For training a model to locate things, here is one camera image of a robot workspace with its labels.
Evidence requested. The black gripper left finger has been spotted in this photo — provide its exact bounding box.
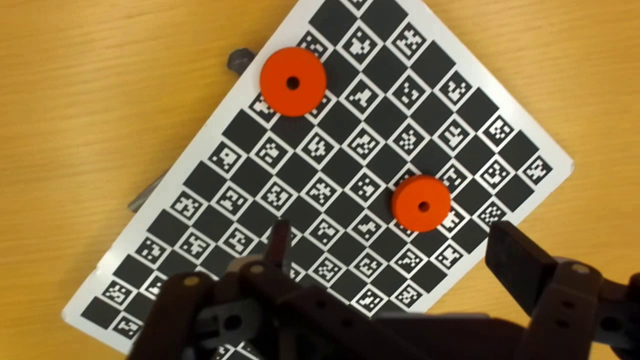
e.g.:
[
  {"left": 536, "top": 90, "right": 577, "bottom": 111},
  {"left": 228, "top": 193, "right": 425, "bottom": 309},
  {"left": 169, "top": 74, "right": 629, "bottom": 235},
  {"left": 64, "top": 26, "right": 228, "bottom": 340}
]
[{"left": 126, "top": 218, "right": 428, "bottom": 360}]

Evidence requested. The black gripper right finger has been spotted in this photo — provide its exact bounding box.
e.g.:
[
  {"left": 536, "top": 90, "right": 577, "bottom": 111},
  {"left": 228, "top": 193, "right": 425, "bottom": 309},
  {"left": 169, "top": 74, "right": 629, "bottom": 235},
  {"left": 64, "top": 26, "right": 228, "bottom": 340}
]
[{"left": 481, "top": 218, "right": 640, "bottom": 360}]

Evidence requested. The orange round block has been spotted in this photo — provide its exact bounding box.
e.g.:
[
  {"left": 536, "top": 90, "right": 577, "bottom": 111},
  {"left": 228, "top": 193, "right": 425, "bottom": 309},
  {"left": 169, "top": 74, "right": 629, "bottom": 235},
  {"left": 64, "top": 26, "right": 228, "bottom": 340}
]
[
  {"left": 390, "top": 174, "right": 454, "bottom": 237},
  {"left": 257, "top": 46, "right": 329, "bottom": 121}
]

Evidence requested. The black white marker board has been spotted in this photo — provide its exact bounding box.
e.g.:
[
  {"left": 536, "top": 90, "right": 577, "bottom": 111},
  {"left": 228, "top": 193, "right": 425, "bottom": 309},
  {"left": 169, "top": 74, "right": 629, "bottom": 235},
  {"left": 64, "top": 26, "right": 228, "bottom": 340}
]
[{"left": 59, "top": 0, "right": 575, "bottom": 357}]

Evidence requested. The grey board clip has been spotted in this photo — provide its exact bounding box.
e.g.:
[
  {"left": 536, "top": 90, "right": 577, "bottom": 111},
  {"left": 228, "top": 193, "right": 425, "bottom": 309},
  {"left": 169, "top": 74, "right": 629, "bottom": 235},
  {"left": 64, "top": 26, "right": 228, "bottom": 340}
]
[{"left": 226, "top": 46, "right": 256, "bottom": 77}]

